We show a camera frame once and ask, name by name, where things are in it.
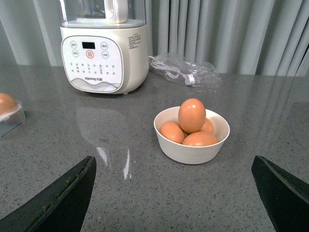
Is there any grey curtain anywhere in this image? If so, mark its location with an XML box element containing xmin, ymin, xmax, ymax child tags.
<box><xmin>0</xmin><ymin>0</ymin><xmax>309</xmax><ymax>77</ymax></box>

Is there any clear plastic egg box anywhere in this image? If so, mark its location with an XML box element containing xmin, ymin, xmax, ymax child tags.
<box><xmin>0</xmin><ymin>100</ymin><xmax>26</xmax><ymax>137</ymax></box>

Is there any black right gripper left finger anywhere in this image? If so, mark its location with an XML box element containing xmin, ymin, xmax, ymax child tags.
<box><xmin>0</xmin><ymin>156</ymin><xmax>97</xmax><ymax>232</ymax></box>

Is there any brown egg back in bowl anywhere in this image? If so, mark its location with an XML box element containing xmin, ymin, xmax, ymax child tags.
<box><xmin>200</xmin><ymin>118</ymin><xmax>214</xmax><ymax>134</ymax></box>

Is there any brown egg front in bowl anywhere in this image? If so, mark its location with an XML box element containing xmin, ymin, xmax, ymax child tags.
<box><xmin>182</xmin><ymin>131</ymin><xmax>218</xmax><ymax>146</ymax></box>

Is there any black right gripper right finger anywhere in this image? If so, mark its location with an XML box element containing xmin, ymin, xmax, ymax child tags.
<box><xmin>251</xmin><ymin>156</ymin><xmax>309</xmax><ymax>232</ymax></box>

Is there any clear bag with white cable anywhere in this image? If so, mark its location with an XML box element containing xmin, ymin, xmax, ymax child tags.
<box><xmin>148</xmin><ymin>53</ymin><xmax>223</xmax><ymax>89</ymax></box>

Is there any white ceramic bowl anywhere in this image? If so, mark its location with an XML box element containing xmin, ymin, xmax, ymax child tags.
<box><xmin>154</xmin><ymin>106</ymin><xmax>230</xmax><ymax>165</ymax></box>

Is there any brown egg in box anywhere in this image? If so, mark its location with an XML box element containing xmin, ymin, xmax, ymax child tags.
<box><xmin>0</xmin><ymin>93</ymin><xmax>18</xmax><ymax>115</ymax></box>

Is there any white soy milk maker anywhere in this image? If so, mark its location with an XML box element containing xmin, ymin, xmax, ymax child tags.
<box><xmin>60</xmin><ymin>0</ymin><xmax>149</xmax><ymax>94</ymax></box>

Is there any brown egg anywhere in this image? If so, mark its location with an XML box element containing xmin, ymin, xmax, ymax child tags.
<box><xmin>0</xmin><ymin>93</ymin><xmax>18</xmax><ymax>115</ymax></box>
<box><xmin>182</xmin><ymin>131</ymin><xmax>218</xmax><ymax>146</ymax></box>
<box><xmin>178</xmin><ymin>98</ymin><xmax>206</xmax><ymax>133</ymax></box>
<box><xmin>159</xmin><ymin>120</ymin><xmax>185</xmax><ymax>144</ymax></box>
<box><xmin>200</xmin><ymin>118</ymin><xmax>214</xmax><ymax>134</ymax></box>

